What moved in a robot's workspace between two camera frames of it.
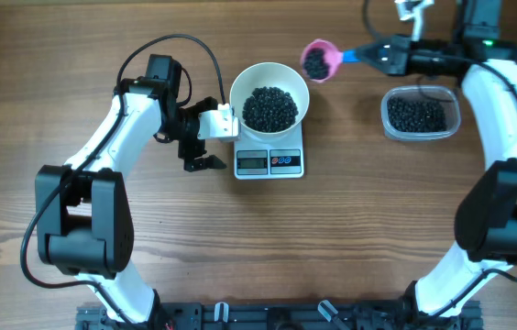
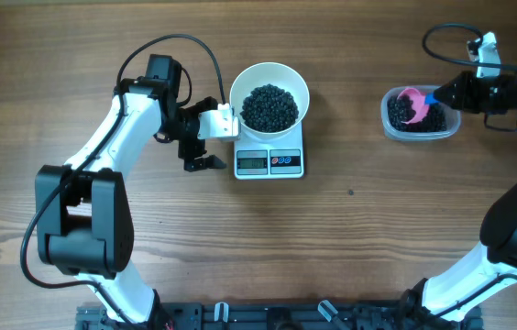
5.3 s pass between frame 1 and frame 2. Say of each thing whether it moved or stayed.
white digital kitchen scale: stayed
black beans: stayed
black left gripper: stayed
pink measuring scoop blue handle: moved
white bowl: stayed
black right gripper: moved
